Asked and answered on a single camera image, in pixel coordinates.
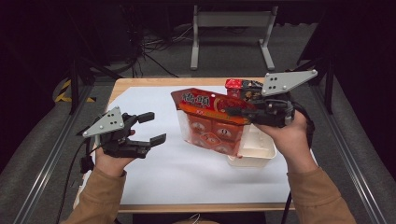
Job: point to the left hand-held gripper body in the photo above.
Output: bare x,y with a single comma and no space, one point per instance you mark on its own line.
116,146

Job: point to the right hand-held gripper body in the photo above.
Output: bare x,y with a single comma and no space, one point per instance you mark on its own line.
275,112

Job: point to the large red black pouch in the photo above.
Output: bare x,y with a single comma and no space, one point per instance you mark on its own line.
235,87

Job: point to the orange seasoning packet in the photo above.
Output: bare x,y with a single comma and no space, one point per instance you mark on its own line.
211,124

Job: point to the white plastic container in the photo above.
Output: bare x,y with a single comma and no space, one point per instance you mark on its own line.
261,149

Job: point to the person's left hand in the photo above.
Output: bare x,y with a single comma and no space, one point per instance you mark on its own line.
112,165

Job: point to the person's right hand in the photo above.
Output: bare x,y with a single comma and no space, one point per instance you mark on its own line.
294,143

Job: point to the white table sheet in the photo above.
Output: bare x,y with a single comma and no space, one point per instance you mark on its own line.
162,174

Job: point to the black tripod stand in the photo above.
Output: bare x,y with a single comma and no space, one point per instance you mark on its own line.
328,84
74,81

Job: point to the yellow black hazard tape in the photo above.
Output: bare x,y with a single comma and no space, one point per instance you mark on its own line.
63,90

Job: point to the white metal stand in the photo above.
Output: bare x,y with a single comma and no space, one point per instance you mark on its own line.
233,19

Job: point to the aluminium floor rail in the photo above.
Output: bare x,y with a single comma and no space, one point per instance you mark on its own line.
46,168
355,168

